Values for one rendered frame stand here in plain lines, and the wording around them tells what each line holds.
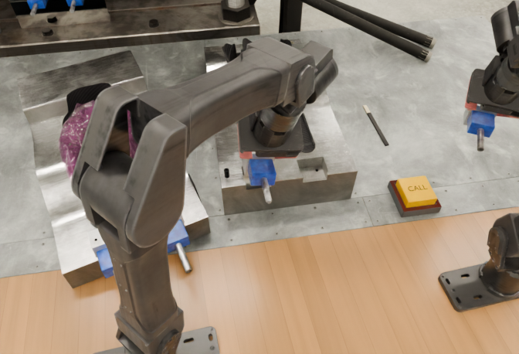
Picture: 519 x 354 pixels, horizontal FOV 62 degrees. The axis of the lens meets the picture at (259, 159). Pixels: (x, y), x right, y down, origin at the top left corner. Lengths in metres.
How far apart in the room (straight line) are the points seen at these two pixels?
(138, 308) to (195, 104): 0.26
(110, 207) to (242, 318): 0.42
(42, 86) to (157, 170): 0.73
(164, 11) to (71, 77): 0.54
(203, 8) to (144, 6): 0.20
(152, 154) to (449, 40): 1.17
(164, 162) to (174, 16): 1.14
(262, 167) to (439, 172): 0.43
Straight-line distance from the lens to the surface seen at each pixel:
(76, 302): 0.84
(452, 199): 0.97
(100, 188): 0.42
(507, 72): 0.79
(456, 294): 0.84
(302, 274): 0.81
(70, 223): 0.86
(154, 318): 0.58
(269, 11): 3.09
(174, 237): 0.77
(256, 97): 0.48
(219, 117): 0.44
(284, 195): 0.84
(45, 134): 1.01
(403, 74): 1.24
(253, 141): 0.67
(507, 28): 0.81
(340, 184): 0.86
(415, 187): 0.91
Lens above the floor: 1.51
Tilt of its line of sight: 48 degrees down
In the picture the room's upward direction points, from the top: straight up
